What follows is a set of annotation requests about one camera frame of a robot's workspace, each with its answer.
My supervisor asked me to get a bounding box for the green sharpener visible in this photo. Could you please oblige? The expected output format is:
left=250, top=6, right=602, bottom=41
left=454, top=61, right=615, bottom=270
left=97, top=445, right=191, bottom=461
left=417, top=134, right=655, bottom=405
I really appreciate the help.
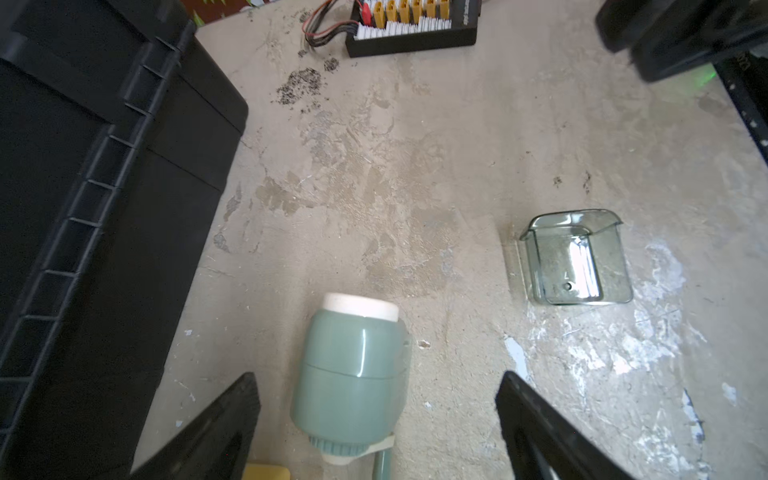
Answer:
left=291, top=293, right=413, bottom=479

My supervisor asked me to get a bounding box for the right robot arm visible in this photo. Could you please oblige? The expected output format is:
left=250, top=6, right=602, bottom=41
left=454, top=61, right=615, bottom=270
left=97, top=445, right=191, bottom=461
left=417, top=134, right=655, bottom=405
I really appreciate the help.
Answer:
left=595, top=0, right=767, bottom=157

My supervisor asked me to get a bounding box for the clear grey tray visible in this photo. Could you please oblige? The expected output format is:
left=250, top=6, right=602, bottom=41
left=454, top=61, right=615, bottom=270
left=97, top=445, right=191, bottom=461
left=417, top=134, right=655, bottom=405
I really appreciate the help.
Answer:
left=520, top=209, right=633, bottom=306

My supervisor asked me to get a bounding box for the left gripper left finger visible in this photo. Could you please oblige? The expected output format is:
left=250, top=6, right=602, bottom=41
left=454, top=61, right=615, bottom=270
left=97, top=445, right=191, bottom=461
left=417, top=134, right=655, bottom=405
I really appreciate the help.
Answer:
left=130, top=372, right=261, bottom=479

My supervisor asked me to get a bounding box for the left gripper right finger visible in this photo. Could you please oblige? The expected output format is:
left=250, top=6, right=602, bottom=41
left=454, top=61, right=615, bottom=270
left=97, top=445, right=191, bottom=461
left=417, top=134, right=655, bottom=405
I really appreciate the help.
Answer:
left=495, top=371, right=630, bottom=479

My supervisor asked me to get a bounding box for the black battery holder right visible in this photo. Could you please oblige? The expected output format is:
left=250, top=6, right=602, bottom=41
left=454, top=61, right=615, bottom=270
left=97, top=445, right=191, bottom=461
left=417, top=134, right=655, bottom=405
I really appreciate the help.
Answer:
left=299, top=0, right=483, bottom=59

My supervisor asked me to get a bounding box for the black plastic toolbox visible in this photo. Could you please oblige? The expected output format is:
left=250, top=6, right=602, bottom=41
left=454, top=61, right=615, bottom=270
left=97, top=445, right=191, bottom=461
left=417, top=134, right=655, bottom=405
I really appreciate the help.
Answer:
left=1, top=1, right=248, bottom=479

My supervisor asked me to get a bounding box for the yellow pencil sharpener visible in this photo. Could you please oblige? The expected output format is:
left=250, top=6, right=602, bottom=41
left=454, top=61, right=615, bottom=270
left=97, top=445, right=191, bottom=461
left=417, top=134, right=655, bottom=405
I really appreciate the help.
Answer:
left=242, top=463, right=291, bottom=480

